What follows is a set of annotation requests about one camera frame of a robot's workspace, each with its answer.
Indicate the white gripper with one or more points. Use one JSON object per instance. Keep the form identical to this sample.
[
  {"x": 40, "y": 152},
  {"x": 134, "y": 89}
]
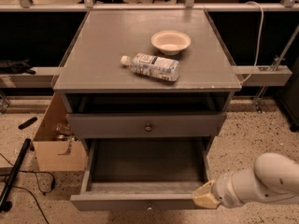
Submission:
[{"x": 224, "y": 189}]

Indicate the grey drawer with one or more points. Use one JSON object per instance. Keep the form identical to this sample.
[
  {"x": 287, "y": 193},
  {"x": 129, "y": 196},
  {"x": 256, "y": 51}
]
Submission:
[
  {"x": 146, "y": 125},
  {"x": 142, "y": 174}
]

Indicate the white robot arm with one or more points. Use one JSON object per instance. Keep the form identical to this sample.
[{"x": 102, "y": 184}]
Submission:
[{"x": 273, "y": 179}]

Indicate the grey top drawer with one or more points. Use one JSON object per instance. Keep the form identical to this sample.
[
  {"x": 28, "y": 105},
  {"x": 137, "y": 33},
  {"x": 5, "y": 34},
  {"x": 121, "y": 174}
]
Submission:
[{"x": 146, "y": 125}]

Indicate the grey wooden drawer cabinet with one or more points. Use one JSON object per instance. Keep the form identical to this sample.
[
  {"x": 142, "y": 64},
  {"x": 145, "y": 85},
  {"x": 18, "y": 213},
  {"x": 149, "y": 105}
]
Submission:
[{"x": 93, "y": 81}]

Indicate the clear plastic water bottle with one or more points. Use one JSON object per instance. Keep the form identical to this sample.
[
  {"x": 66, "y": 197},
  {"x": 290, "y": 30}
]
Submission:
[{"x": 152, "y": 66}]

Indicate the items inside cardboard box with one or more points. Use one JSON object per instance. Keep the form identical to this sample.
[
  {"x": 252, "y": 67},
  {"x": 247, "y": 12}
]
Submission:
[{"x": 64, "y": 132}]

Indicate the cardboard box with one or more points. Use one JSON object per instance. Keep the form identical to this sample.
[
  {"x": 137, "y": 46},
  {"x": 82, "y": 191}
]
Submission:
[{"x": 53, "y": 152}]

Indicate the white paper bowl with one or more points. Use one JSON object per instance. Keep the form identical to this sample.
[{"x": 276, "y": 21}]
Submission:
[{"x": 170, "y": 42}]

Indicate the black marker on floor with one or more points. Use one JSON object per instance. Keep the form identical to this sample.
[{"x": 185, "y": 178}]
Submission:
[{"x": 27, "y": 123}]

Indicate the black pole on floor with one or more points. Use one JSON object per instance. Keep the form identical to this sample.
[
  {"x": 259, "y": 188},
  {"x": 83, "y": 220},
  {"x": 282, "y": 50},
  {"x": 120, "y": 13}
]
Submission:
[{"x": 5, "y": 205}]

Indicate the metal railing frame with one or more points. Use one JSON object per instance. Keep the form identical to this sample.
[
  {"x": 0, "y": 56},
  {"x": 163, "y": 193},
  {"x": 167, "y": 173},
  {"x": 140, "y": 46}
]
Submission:
[{"x": 45, "y": 31}]

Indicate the black object on rail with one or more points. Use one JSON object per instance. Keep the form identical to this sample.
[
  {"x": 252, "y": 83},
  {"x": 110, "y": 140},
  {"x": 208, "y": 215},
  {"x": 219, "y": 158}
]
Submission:
[{"x": 16, "y": 67}]

